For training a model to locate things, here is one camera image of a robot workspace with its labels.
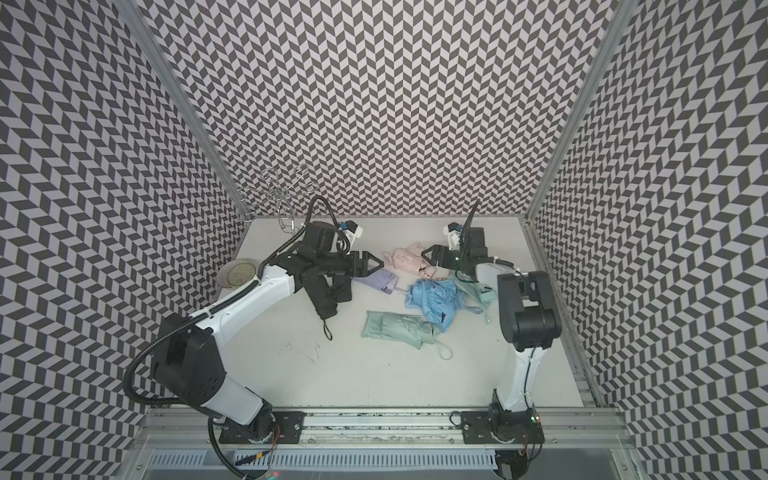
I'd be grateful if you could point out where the pink ribbed glass bowl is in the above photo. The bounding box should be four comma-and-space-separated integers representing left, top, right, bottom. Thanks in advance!
216, 258, 259, 289

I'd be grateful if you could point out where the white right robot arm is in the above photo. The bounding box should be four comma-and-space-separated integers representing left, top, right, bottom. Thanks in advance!
422, 222, 562, 446

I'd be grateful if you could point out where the blue umbrella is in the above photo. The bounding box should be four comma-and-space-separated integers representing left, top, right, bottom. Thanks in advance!
405, 279, 484, 333

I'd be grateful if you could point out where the mint green umbrella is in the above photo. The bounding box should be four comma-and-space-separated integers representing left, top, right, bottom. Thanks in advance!
361, 311, 453, 361

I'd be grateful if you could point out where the aluminium corner post right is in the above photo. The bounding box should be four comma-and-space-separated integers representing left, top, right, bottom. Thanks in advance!
524, 0, 639, 222

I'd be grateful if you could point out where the aluminium corner post left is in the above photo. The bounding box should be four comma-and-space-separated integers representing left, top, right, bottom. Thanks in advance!
113, 0, 252, 221

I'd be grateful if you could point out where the pink umbrella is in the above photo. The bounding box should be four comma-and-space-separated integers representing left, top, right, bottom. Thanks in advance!
383, 243, 437, 279

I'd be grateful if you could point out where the chrome wire stand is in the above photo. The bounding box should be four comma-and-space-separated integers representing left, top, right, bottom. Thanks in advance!
237, 162, 317, 235

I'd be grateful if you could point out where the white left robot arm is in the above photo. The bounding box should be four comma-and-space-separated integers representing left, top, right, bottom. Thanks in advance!
122, 220, 384, 443

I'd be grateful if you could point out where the purple umbrella in sleeve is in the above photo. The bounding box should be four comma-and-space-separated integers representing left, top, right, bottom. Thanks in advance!
353, 269, 399, 295

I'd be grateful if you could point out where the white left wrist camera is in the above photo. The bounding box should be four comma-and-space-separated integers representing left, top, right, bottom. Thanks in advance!
340, 220, 364, 243

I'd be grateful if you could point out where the black folded umbrella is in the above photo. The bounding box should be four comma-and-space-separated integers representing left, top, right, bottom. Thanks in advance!
302, 274, 352, 341

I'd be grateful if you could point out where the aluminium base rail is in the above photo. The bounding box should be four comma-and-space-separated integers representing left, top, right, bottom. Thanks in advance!
118, 407, 646, 479

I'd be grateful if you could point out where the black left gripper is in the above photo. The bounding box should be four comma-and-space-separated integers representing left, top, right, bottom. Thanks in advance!
317, 250, 385, 277

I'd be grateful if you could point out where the aluminium corner post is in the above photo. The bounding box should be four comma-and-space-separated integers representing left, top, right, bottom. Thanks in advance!
524, 0, 639, 222
113, 0, 252, 221

